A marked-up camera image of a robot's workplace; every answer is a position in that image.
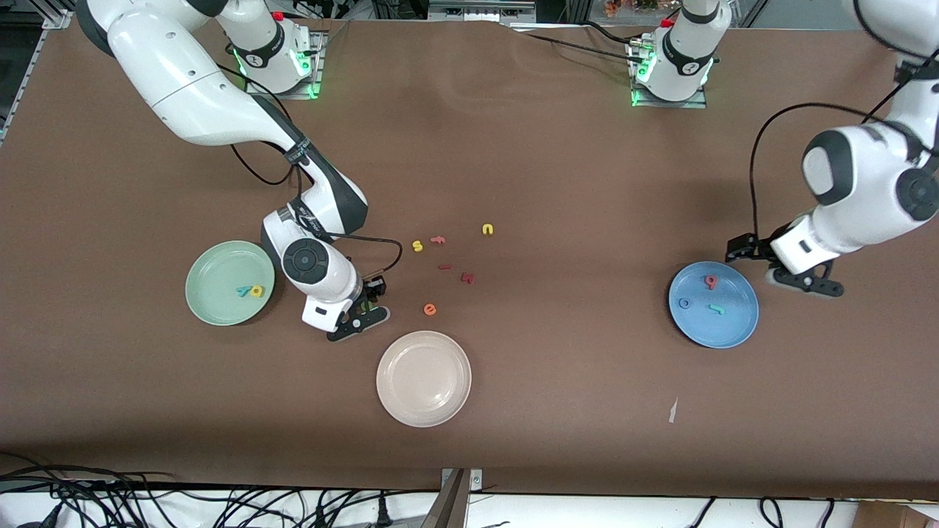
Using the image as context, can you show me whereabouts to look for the tangled black floor cables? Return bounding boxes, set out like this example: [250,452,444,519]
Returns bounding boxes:
[0,453,415,528]

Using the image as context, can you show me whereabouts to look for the metal table edge bracket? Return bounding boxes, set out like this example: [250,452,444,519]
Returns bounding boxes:
[420,468,484,528]

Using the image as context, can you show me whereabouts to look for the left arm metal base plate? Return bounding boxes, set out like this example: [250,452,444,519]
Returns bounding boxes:
[629,40,709,110]

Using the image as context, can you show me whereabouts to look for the grey metal equipment box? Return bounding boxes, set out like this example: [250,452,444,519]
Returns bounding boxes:
[428,0,538,21]

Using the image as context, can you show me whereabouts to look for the brown cardboard box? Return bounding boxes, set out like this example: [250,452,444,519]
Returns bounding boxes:
[855,500,939,528]

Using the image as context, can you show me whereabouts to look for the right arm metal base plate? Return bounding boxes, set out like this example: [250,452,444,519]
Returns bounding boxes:
[244,29,324,100]

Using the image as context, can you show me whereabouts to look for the beige plate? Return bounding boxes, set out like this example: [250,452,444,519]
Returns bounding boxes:
[376,331,472,428]

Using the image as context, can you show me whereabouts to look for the light green plate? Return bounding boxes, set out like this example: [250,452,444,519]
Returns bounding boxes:
[185,241,277,326]

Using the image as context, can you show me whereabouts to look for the blue plate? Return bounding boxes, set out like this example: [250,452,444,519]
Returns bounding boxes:
[668,261,760,349]

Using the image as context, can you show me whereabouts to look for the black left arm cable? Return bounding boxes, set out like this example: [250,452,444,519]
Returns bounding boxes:
[748,0,939,243]

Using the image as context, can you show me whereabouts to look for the black base cable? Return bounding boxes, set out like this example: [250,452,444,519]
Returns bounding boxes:
[506,21,646,67]

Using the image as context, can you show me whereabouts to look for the aluminium frame rail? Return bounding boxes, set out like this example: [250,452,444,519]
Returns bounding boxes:
[0,9,74,146]

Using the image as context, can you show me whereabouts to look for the brown table cover sheet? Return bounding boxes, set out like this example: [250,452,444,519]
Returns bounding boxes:
[0,13,939,501]

